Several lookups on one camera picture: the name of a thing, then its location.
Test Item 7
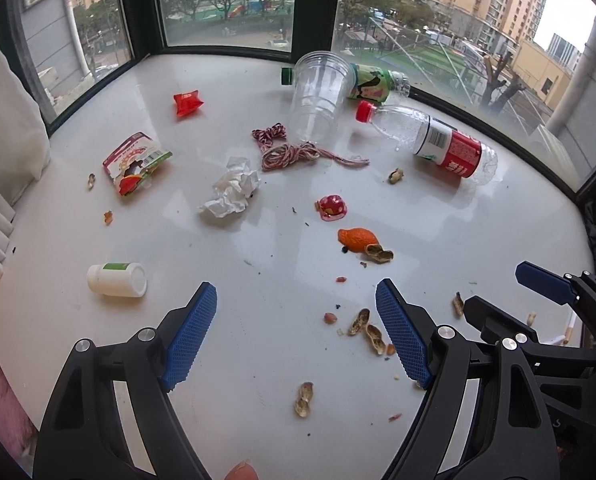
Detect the cigarette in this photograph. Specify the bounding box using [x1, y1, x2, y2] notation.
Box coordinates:
[548, 312, 577, 346]

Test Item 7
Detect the green label plastic bottle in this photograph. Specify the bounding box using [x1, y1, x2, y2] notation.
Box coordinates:
[280, 62, 411, 106]

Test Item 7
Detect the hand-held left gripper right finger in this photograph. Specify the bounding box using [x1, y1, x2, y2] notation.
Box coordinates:
[375, 278, 561, 480]

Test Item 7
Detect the dark window frame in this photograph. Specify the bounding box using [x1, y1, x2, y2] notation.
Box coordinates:
[0, 0, 596, 206]

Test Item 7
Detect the crumpled white tissue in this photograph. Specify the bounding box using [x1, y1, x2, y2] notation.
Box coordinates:
[199, 156, 262, 219]

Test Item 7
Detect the red jelly cup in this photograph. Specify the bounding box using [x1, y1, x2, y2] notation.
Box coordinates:
[315, 194, 349, 222]

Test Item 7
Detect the pink string bundle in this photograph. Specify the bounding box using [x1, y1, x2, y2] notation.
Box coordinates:
[260, 141, 371, 173]

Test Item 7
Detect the small red wrapper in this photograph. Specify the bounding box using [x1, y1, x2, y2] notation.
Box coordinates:
[173, 89, 206, 120]

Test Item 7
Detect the clear plastic cup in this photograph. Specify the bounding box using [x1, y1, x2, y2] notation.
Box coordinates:
[289, 51, 355, 145]

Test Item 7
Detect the white curtain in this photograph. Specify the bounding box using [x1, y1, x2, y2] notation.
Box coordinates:
[0, 25, 53, 306]

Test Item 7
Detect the red and white twine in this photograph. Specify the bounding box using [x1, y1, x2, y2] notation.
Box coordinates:
[251, 122, 287, 147]

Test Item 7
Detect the white pill bottle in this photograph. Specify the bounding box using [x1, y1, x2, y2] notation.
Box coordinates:
[86, 262, 148, 298]

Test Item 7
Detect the person's left hand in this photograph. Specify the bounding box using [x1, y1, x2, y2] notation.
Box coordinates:
[225, 460, 259, 480]

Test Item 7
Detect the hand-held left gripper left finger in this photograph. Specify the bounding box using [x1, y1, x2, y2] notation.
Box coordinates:
[32, 282, 217, 480]

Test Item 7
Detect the orange peel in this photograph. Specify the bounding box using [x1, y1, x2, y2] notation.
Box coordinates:
[338, 227, 379, 253]

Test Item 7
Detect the red and green snack packet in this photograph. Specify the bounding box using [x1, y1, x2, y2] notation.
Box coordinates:
[102, 132, 173, 198]

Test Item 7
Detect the clear bottle with red label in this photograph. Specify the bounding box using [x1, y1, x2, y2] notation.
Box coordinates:
[355, 100, 499, 187]

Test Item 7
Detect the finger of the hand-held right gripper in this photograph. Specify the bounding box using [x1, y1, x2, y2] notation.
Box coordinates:
[464, 296, 596, 361]
[515, 261, 596, 331]

